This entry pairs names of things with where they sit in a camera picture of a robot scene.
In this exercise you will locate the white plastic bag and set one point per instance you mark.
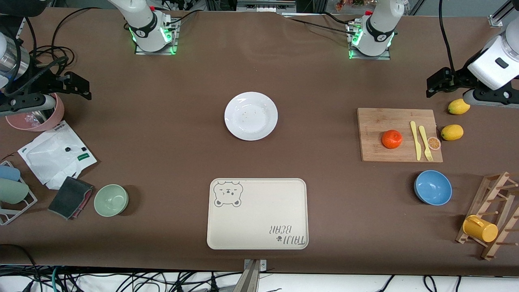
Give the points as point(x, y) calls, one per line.
point(44, 162)

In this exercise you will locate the toy orange slice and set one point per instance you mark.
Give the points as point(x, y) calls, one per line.
point(434, 143)

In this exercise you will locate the wooden cutting board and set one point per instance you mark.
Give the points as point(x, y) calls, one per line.
point(375, 129)

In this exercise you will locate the light blue cup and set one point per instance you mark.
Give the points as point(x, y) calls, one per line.
point(8, 173)

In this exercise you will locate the pink cloth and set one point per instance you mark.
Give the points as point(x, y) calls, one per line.
point(86, 198)

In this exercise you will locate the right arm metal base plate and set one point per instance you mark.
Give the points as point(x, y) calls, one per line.
point(156, 52)

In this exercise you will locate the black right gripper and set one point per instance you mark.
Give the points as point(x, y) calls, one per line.
point(45, 82)

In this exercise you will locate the short aluminium profile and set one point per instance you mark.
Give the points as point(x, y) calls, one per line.
point(498, 19)

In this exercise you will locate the blue bowl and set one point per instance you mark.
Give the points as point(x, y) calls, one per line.
point(433, 187)

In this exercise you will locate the orange mandarin fruit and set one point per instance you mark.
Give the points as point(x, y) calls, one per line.
point(391, 139)

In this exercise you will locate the yellow plastic fork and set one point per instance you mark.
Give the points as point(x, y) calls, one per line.
point(424, 138)

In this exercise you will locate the yellow mug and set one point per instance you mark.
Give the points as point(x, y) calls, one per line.
point(480, 229)

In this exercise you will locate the dark grey cloth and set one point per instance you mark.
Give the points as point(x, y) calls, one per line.
point(67, 196)

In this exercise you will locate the wooden cup rack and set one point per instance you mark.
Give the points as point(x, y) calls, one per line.
point(488, 190)

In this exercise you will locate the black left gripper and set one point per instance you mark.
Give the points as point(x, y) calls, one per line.
point(458, 79)

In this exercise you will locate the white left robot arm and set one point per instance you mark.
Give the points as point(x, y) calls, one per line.
point(381, 24)

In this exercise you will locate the pale green bowl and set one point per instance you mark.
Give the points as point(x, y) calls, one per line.
point(110, 200)

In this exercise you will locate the yellow lemon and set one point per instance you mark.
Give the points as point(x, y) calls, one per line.
point(458, 106)
point(452, 132)

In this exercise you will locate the pink bowl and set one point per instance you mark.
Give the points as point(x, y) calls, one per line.
point(58, 111)

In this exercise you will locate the aluminium frame structure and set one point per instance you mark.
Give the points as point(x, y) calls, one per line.
point(263, 5)

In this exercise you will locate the pale green cup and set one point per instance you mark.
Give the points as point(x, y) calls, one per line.
point(12, 191)

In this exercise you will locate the cream tray with bear print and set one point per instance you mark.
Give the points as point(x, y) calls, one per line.
point(259, 219)

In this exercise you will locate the metal camera bracket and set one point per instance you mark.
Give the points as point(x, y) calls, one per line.
point(252, 275)

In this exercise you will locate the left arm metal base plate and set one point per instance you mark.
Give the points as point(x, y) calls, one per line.
point(369, 57)

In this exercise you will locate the yellow plastic knife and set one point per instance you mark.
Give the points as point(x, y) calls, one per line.
point(416, 142)

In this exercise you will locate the white round plate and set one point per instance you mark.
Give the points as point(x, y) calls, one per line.
point(251, 116)

